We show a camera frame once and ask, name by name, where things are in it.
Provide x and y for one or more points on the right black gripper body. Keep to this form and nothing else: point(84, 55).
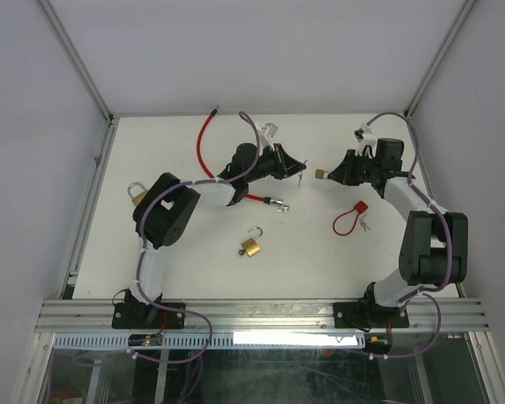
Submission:
point(369, 166)

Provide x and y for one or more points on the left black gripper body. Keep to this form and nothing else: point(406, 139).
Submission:
point(265, 164)

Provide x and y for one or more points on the silver keys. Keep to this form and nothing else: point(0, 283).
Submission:
point(363, 223)

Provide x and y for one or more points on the small brass padlock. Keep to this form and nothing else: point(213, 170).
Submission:
point(315, 172)

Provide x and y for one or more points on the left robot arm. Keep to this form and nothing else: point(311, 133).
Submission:
point(164, 211)

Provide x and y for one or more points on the closed brass padlock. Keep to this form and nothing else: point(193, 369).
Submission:
point(137, 191)

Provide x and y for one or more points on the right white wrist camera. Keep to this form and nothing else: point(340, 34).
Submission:
point(366, 140)

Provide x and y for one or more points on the thick red cable lock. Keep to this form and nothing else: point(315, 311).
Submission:
point(206, 143)

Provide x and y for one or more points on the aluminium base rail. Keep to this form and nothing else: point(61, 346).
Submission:
point(291, 315)

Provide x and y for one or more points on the white slotted cable duct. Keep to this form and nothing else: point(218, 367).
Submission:
point(220, 340)

